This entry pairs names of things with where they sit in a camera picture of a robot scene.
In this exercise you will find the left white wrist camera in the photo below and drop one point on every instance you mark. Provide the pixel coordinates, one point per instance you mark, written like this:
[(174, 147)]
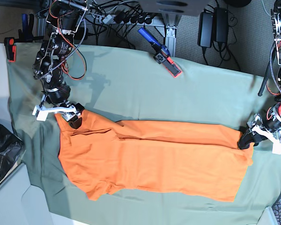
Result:
[(276, 149)]

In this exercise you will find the orange T-shirt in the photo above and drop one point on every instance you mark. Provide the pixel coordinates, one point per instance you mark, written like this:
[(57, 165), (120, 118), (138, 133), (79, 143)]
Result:
[(104, 157)]

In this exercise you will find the black plastic bag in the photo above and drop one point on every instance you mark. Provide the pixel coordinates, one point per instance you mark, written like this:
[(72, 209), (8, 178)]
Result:
[(10, 149)]

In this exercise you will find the black power adapter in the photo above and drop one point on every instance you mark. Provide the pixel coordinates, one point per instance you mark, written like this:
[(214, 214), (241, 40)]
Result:
[(205, 30), (221, 25)]

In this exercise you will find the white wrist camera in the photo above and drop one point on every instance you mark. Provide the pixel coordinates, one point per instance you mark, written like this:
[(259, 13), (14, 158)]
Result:
[(276, 149), (41, 113)]

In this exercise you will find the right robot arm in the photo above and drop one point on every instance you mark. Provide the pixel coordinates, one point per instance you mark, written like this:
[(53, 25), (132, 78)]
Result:
[(64, 18)]

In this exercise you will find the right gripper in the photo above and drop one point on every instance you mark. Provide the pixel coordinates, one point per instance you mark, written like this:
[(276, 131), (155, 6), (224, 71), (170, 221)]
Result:
[(56, 98)]

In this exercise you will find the black power adapter right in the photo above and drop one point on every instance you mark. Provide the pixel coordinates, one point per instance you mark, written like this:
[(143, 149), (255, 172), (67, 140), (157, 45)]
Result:
[(205, 30)]

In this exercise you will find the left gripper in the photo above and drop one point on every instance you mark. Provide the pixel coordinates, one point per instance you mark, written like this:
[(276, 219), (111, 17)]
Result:
[(262, 128)]

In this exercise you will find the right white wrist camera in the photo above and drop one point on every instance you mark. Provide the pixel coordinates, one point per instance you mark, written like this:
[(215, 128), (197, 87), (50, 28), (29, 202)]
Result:
[(41, 113)]

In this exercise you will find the aluminium frame post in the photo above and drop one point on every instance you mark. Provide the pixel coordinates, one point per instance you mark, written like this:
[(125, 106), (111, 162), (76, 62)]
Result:
[(169, 31)]

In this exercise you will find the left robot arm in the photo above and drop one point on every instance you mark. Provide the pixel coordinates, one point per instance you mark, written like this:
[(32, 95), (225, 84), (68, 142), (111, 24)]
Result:
[(272, 78)]

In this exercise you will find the blue clamp at centre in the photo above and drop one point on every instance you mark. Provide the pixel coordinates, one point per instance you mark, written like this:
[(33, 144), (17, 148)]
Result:
[(162, 54)]

